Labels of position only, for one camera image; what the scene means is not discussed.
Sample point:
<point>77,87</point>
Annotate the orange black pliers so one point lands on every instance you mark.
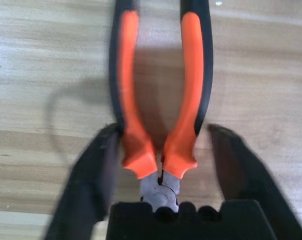
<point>191,75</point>

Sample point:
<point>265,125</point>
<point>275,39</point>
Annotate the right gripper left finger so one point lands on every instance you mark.
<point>91,180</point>

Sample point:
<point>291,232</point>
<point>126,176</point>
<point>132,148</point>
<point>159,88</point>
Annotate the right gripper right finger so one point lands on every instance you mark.
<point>243,175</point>

